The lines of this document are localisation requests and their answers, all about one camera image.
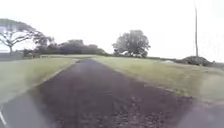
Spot round dark tree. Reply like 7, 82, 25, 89
111, 29, 152, 58

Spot grass strip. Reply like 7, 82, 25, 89
0, 54, 83, 105

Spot thin palm trunk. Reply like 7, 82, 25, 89
193, 0, 200, 58

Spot grass lawn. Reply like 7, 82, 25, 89
91, 54, 224, 105

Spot clump of dark trees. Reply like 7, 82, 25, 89
23, 39, 108, 57

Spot low dark bush mound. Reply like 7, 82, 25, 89
173, 55, 215, 67

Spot dark asphalt path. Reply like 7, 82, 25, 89
0, 58, 224, 128

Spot wide bare-branched tree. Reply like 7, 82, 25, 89
0, 18, 46, 56

